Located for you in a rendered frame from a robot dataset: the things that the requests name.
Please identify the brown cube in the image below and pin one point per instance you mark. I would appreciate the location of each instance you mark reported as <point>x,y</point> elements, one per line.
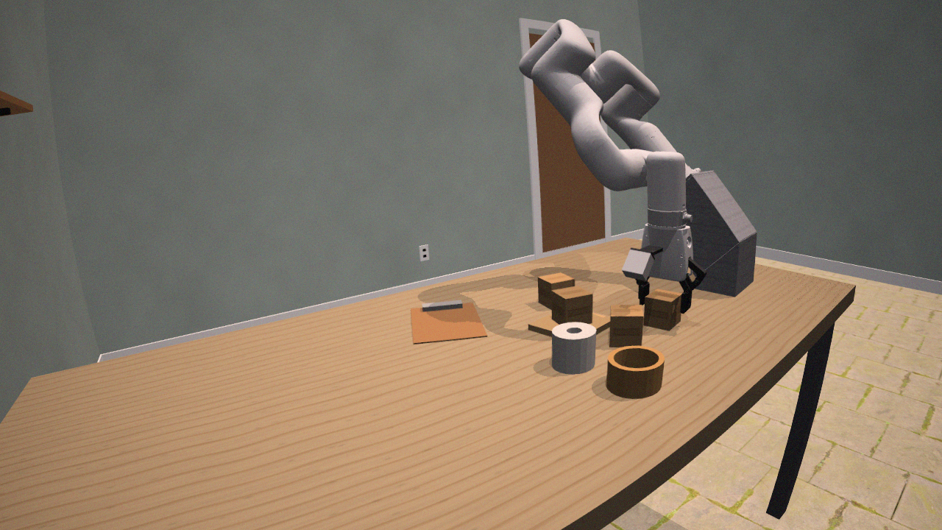
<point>662,309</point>
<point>626,325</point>
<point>550,282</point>
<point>573,304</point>

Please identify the tan square wooden board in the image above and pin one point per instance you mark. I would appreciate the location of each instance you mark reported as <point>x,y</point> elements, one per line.
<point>545,325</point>

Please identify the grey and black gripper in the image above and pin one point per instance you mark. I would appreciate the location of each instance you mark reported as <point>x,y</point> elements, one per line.
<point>673,262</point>

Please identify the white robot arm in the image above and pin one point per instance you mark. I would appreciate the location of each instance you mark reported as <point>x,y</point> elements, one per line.
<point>559,64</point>

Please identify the brown clipboard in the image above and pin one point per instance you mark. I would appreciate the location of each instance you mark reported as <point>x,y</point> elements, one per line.
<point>445,321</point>

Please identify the dark brown open cylinder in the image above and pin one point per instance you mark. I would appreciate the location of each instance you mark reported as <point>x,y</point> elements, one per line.
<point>627,379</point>

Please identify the grey cylinder with white top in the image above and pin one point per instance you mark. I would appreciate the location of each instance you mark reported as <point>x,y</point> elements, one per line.
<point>573,348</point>

